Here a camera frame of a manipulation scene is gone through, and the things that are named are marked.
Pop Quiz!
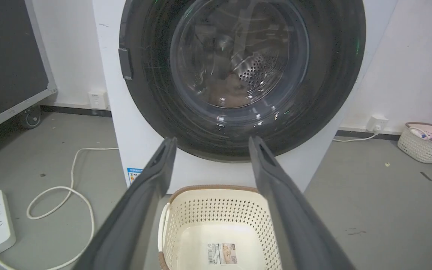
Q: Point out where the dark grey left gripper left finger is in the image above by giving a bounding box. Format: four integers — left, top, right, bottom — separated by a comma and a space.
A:
73, 137, 177, 270

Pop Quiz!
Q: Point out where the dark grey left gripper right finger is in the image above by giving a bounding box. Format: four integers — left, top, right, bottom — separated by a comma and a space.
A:
248, 135, 356, 270

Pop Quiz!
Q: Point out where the white front-load washing machine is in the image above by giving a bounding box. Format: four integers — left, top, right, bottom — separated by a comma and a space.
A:
92, 0, 399, 194

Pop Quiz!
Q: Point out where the round black washing machine door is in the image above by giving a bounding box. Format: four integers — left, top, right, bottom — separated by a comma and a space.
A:
118, 0, 366, 163

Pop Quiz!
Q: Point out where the cream perforated laundry basket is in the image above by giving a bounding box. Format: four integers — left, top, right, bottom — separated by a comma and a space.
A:
157, 184, 283, 270

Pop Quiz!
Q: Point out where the cream basket with toys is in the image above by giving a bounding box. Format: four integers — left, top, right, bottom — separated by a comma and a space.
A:
397, 122, 432, 164

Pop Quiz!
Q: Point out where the white power strip cable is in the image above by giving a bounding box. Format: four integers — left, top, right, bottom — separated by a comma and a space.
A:
0, 147, 119, 270

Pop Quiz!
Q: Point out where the white washing machine power cable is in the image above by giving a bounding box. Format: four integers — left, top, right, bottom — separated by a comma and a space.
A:
333, 131, 380, 143

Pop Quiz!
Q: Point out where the white wall socket with plug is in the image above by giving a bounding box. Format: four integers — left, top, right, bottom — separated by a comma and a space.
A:
366, 115, 389, 134

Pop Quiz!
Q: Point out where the dark board on wheeled frame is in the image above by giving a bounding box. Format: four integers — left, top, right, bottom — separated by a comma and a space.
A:
0, 0, 58, 140

